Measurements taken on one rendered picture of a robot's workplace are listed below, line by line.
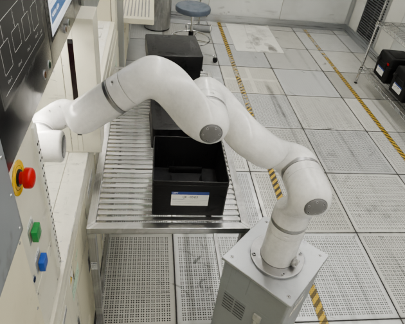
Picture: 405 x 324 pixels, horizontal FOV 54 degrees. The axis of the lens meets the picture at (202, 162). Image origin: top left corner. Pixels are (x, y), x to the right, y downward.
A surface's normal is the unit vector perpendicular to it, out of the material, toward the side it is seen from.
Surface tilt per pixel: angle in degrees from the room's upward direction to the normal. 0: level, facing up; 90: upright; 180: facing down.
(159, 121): 0
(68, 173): 0
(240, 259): 0
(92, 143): 90
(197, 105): 51
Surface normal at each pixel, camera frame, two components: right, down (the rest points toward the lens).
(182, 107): -0.42, 0.18
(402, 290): 0.11, -0.78
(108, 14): 0.10, 0.63
